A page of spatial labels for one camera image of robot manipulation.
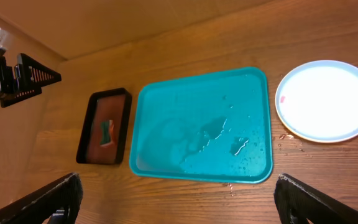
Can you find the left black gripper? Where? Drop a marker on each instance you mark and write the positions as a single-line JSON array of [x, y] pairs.
[[31, 76]]

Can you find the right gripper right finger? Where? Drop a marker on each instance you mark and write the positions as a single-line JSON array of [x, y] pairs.
[[298, 203]]

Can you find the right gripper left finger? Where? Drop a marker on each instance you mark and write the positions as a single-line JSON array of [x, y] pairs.
[[57, 202]]

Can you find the light blue plate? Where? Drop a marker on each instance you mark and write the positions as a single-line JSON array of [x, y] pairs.
[[318, 101]]

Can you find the black rectangular tray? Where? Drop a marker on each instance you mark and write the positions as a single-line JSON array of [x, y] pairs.
[[105, 105]]

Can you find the teal plastic tray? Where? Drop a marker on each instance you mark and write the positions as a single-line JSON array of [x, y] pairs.
[[213, 127]]

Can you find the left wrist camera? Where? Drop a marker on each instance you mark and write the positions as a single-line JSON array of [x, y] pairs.
[[5, 40]]

